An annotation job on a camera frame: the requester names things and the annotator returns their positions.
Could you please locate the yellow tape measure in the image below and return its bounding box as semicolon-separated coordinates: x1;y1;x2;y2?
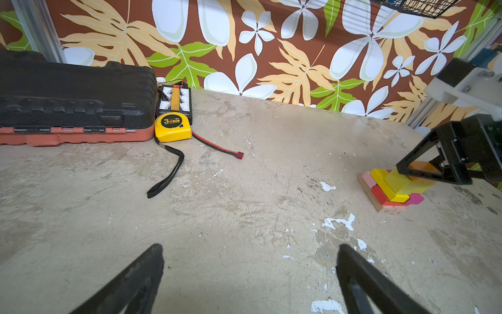
154;112;192;143

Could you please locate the yellow cube block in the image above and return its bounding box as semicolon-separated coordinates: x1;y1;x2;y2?
396;180;436;195
384;168;412;194

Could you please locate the magenta wood block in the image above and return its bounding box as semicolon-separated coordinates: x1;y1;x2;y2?
405;194;424;206

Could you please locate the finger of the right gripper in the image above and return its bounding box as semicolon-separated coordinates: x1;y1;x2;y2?
396;122;473;185

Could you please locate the red black cable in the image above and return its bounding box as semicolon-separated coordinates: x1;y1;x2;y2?
191;131;244;160

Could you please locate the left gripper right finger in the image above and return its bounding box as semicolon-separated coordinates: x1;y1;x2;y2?
336;243;429;314

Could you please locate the black and red tool case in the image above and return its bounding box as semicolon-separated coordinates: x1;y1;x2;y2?
1;51;158;147

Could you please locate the yellow long block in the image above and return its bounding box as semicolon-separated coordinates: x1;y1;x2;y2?
370;169;410;204

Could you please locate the orange wood block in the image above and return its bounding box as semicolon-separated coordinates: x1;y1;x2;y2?
409;161;441;183

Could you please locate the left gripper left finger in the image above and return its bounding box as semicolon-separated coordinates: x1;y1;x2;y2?
72;243;164;313

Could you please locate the red wood block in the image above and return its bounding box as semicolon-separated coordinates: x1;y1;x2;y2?
371;185;409;207

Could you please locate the black wire basket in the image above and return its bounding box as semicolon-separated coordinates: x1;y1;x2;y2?
372;0;458;18

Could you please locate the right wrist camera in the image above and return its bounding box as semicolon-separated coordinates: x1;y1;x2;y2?
425;47;501;122

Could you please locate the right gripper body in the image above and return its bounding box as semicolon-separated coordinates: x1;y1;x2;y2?
460;114;501;183

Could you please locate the pink wood block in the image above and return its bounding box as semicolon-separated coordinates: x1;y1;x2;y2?
362;171;377;190

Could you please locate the natural wood block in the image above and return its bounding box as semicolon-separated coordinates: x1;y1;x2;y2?
358;171;408;215

